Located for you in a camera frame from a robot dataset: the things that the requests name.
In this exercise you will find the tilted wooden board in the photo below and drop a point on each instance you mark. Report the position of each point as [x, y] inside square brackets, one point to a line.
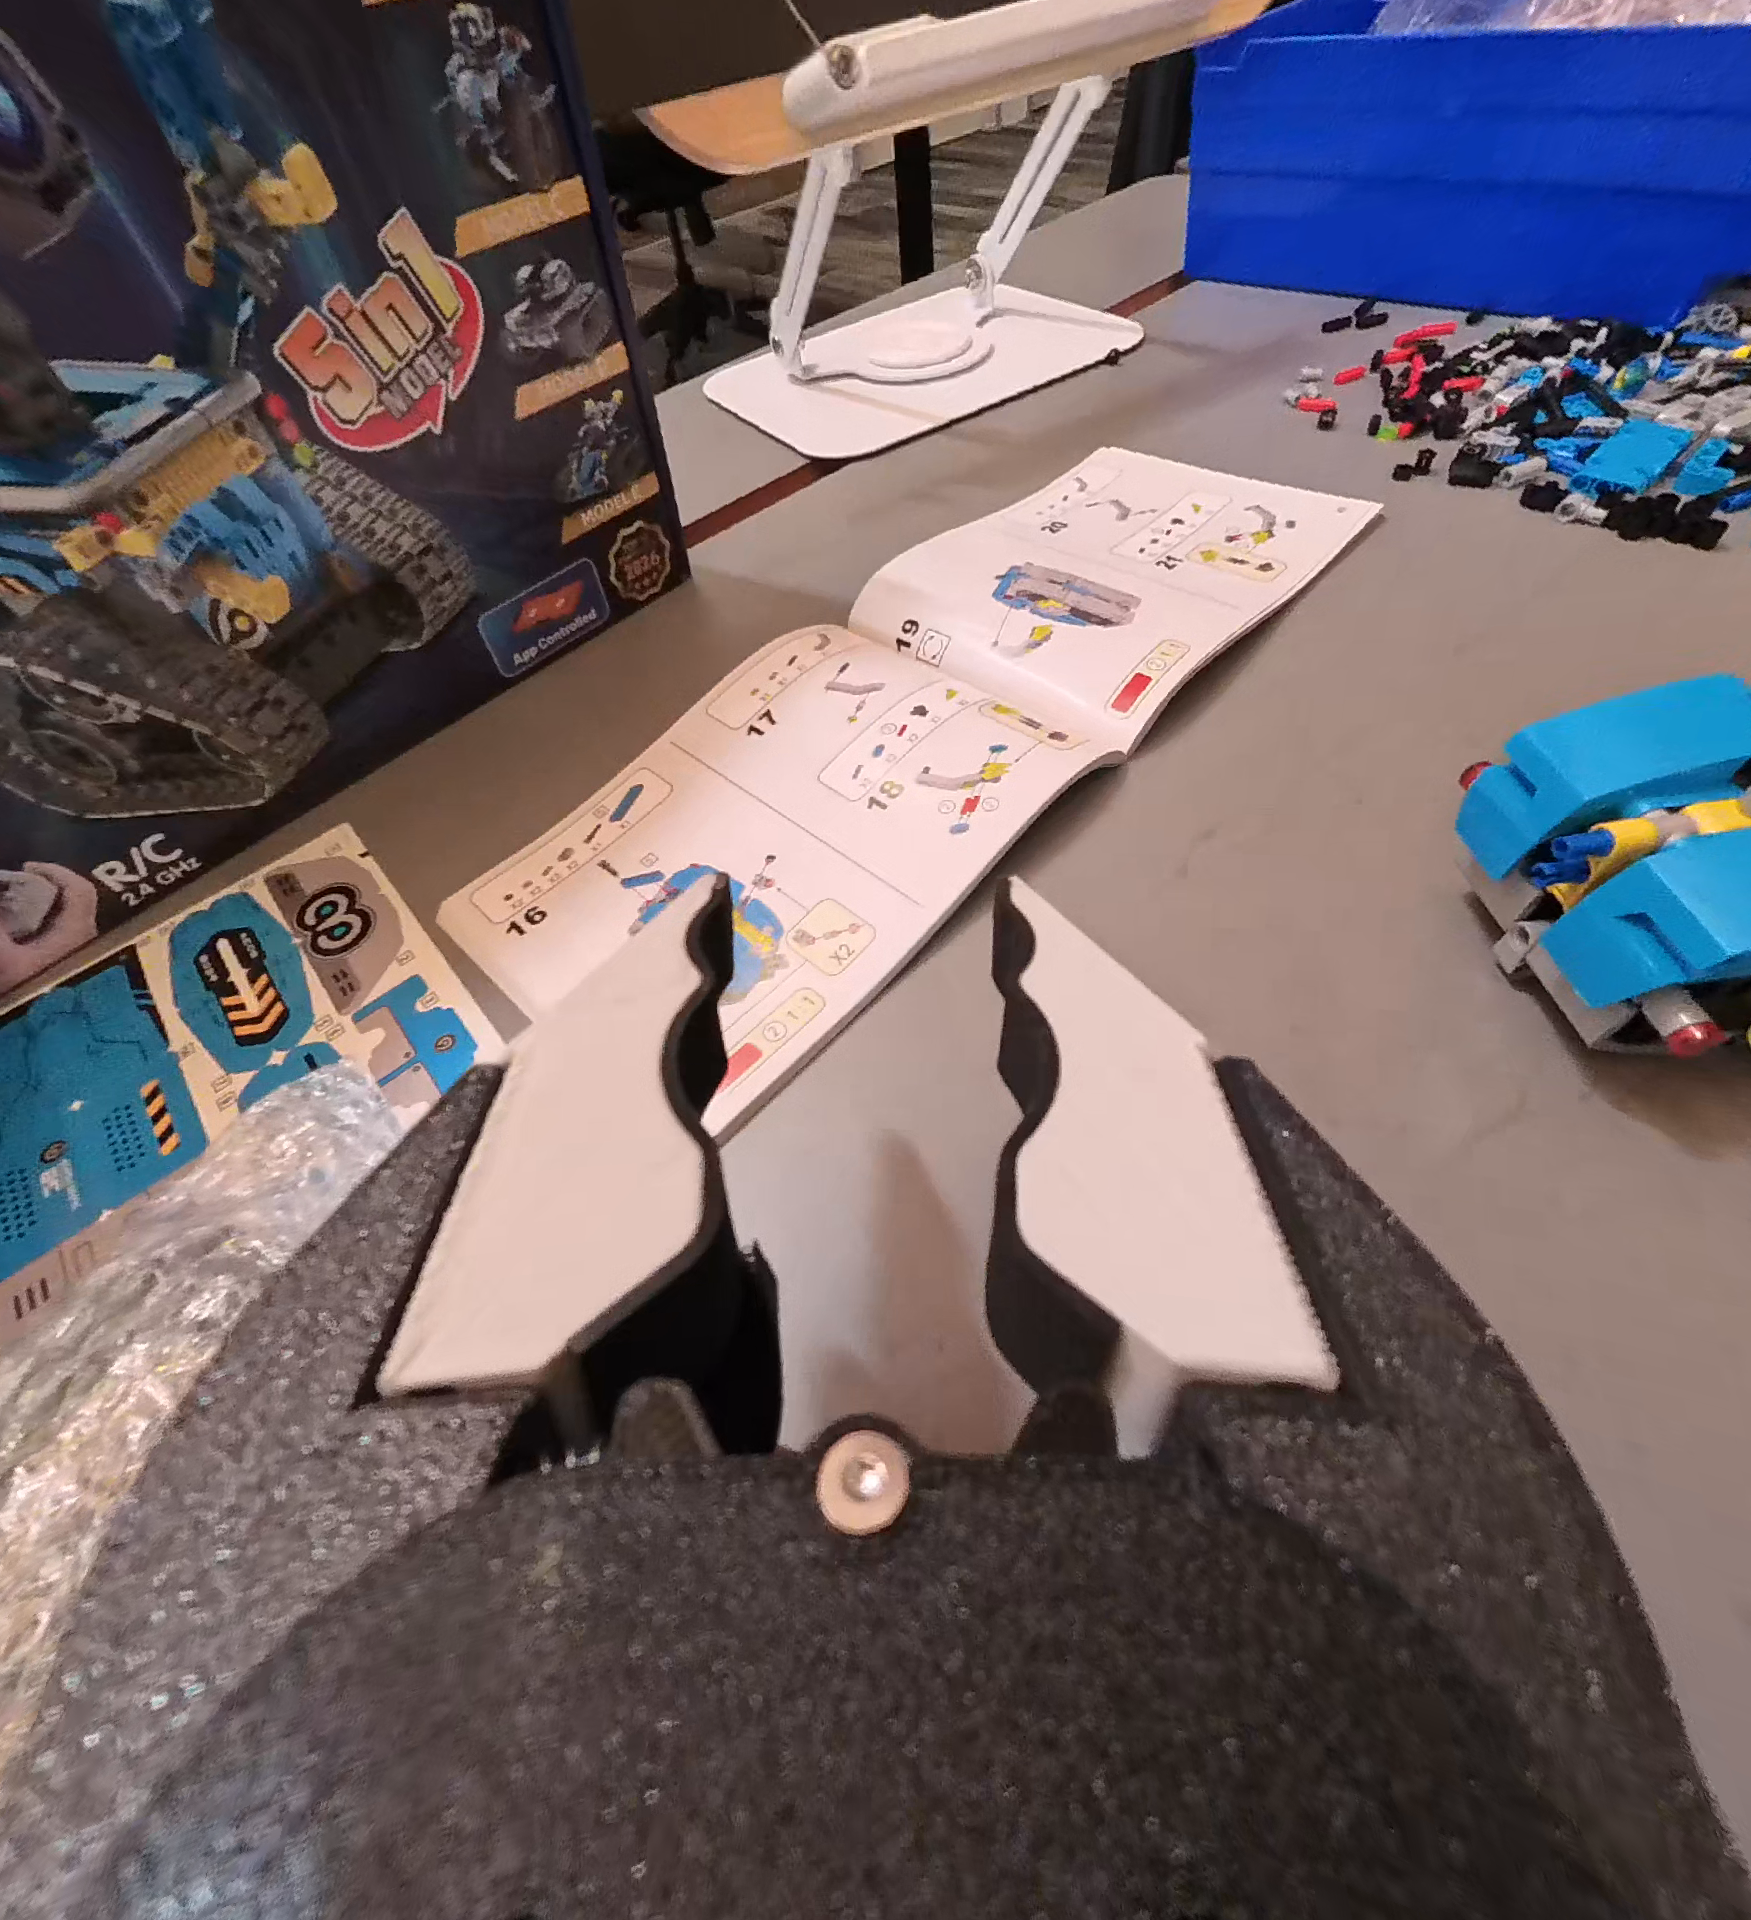
[710, 127]

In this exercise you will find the blue plastic bin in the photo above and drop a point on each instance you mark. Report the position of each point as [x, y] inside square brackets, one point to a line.
[1489, 166]

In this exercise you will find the clear plastic bag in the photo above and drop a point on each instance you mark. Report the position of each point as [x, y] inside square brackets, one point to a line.
[1566, 15]
[66, 1380]

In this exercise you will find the pile of small bricks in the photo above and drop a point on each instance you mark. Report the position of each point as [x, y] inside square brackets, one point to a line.
[1596, 436]

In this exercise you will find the blue sticker sheet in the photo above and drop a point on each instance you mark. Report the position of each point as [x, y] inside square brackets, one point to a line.
[96, 1140]

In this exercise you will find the blue toy set box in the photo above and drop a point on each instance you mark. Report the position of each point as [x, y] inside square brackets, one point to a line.
[215, 449]

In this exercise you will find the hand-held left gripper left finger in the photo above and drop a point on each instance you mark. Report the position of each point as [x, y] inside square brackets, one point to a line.
[559, 1200]

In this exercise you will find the blue toy brick car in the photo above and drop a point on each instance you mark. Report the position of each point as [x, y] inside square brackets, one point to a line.
[1671, 886]

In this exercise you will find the instruction booklet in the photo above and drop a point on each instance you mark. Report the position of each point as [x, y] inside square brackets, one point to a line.
[846, 721]

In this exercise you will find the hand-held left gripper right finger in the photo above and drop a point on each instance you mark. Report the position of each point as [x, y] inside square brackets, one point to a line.
[1161, 1200]

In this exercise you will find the black office chair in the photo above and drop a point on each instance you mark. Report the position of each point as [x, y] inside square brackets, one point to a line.
[688, 271]

